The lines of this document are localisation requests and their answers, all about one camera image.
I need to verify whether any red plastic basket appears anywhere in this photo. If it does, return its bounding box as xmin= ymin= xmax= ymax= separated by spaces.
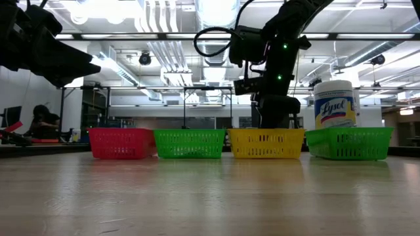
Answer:
xmin=87 ymin=127 xmax=158 ymax=161

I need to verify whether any black ceiling spotlight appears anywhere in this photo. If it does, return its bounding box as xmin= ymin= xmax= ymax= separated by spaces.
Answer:
xmin=138 ymin=50 xmax=152 ymax=66
xmin=370 ymin=54 xmax=387 ymax=66

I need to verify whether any black metal rack frame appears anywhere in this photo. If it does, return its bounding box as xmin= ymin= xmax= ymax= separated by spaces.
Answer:
xmin=182 ymin=86 xmax=234 ymax=130

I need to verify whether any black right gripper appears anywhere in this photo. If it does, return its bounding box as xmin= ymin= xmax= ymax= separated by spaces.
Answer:
xmin=233 ymin=39 xmax=312 ymax=129

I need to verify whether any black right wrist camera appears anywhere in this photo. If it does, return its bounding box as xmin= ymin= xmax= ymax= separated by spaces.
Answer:
xmin=228 ymin=25 xmax=268 ymax=65

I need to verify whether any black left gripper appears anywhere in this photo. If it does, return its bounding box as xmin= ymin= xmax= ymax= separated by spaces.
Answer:
xmin=0 ymin=0 xmax=102 ymax=89

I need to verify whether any black overhead frame beam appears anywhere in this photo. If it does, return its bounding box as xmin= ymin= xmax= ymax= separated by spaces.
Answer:
xmin=54 ymin=31 xmax=416 ymax=42

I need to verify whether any yellow plastic basket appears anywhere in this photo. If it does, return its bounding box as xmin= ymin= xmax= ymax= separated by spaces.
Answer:
xmin=226 ymin=127 xmax=305 ymax=160

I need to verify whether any person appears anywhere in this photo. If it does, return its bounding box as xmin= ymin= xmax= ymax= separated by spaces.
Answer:
xmin=25 ymin=104 xmax=62 ymax=139

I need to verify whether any yellow disinfecting wipes canister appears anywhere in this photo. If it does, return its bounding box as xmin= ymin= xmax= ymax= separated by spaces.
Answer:
xmin=313 ymin=80 xmax=358 ymax=130

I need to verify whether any green plastic basket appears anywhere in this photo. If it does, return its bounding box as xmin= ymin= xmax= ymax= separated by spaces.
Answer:
xmin=153 ymin=128 xmax=227 ymax=160
xmin=304 ymin=127 xmax=394 ymax=161

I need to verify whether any red angled bar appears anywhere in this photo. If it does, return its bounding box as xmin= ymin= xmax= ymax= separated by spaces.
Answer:
xmin=0 ymin=121 xmax=24 ymax=134

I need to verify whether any black aluminium table frame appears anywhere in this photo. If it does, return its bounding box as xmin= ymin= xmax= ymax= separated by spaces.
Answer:
xmin=0 ymin=144 xmax=420 ymax=160

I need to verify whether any black monitor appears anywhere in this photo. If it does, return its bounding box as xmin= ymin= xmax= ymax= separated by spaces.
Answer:
xmin=1 ymin=105 xmax=23 ymax=128

